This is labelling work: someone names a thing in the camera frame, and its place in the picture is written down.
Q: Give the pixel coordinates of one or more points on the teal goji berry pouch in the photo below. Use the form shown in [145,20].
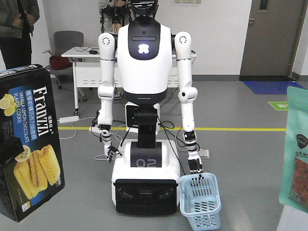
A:
[294,186]

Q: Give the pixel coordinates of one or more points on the light blue plastic basket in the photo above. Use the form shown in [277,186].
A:
[200,201]

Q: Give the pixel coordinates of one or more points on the person in dark trousers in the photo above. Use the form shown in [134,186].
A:
[17,19]

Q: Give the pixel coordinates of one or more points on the white folding table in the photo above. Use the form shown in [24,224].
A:
[88,74]

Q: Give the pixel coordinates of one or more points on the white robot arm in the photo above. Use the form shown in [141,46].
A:
[106,89]
[186,97]

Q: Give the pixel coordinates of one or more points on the grey office chair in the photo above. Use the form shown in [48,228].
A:
[63,41]

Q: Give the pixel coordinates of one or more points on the black Franzzi cookie box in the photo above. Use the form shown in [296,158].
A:
[27,111]

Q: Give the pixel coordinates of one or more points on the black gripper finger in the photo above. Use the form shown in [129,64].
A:
[9,149]

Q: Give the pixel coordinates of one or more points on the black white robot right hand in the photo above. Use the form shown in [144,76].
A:
[109,151]

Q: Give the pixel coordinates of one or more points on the black white robot left hand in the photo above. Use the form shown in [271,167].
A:
[196,167]

